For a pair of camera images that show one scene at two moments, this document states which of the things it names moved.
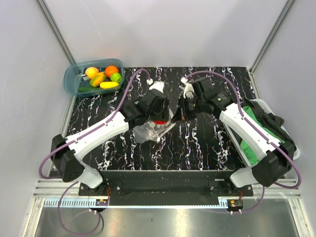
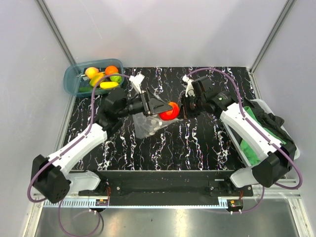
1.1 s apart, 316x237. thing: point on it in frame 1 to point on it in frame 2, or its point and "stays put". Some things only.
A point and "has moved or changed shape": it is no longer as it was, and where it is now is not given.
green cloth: [246, 151] stays put
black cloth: [273, 123] stays put
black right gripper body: [190, 107] stays put
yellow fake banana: [108, 84] stays put
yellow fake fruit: [91, 71] stays put
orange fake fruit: [111, 70] stays put
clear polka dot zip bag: [150, 131] has moved or changed shape
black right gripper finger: [177, 117] to [183, 113]
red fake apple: [160, 122] has moved or changed shape
